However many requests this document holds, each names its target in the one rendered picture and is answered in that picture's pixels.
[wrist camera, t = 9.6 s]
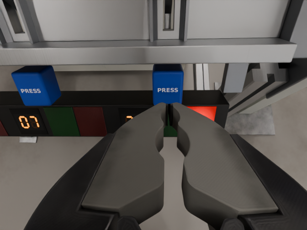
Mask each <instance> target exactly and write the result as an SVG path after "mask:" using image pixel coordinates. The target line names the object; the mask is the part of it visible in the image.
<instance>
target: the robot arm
mask: <svg viewBox="0 0 307 230"><path fill-rule="evenodd" d="M168 117H169V124H170V126H172V127H173V128H174V129H175V130H176V131H177V148H178V149H179V150H180V151H181V152H182V153H183V155H184V157H185V158H184V164H183V174H182V184H181V187H182V193H183V200H184V205H185V208H186V209H187V211H188V212H190V213H191V214H193V215H194V216H196V217H197V218H199V219H201V220H203V221H205V222H206V223H207V224H208V227H209V230H307V190H306V189H305V188H304V187H303V186H301V185H300V184H299V183H298V182H297V181H296V180H295V179H293V178H292V177H291V176H290V175H289V174H287V173H286V172H285V171H284V170H282V169H281V168H280V167H278V166H277V165H276V164H275V163H273V162H272V161H271V160H270V159H268V158H267V157H266V156H265V155H263V154H262V153H261V152H259V151H258V150H257V149H256V148H254V147H253V146H252V145H250V144H249V143H248V142H247V141H245V140H244V139H243V138H242V137H240V136H239V135H238V134H230V133H228V132H227V131H226V130H225V129H224V128H222V127H221V126H220V125H219V124H217V123H216V122H214V121H213V120H211V119H209V118H208V117H206V116H204V115H202V114H200V113H198V112H196V111H194V110H192V109H190V108H188V107H186V106H184V105H182V104H180V103H177V102H175V103H171V104H166V103H163V102H161V103H158V104H156V105H155V106H153V107H151V108H149V109H148V110H146V111H144V112H142V113H140V114H138V115H137V116H135V117H133V118H132V119H130V120H129V121H128V122H126V123H125V124H124V125H122V126H121V127H120V128H119V129H118V130H117V131H116V132H115V133H114V134H111V133H108V134H107V135H106V136H104V137H103V138H102V139H101V140H100V141H99V142H98V143H97V144H96V145H95V146H94V147H92V148H91V149H90V150H89V151H88V152H87V153H86V154H85V155H84V156H83V157H82V158H80V159H79V160H78V161H77V162H76V163H75V164H74V165H73V166H72V167H71V168H70V169H69V170H68V171H67V172H66V173H65V174H64V175H63V176H62V177H61V178H60V179H59V180H58V181H57V182H56V183H55V184H54V185H53V186H52V188H51V189H50V190H49V191H48V193H47V194H46V195H45V197H44V198H43V199H42V201H41V202H40V204H39V205H38V206H37V208H36V209H35V211H34V212H33V214H32V216H31V217H30V219H29V221H28V223H27V224H26V226H25V228H24V230H141V228H140V226H139V224H141V223H142V222H144V221H145V220H147V219H149V218H150V217H152V216H154V215H155V214H157V213H158V212H160V211H161V209H162V208H163V205H164V159H163V157H162V156H161V155H160V153H159V152H160V151H161V150H162V149H163V147H164V128H165V126H168Z"/></svg>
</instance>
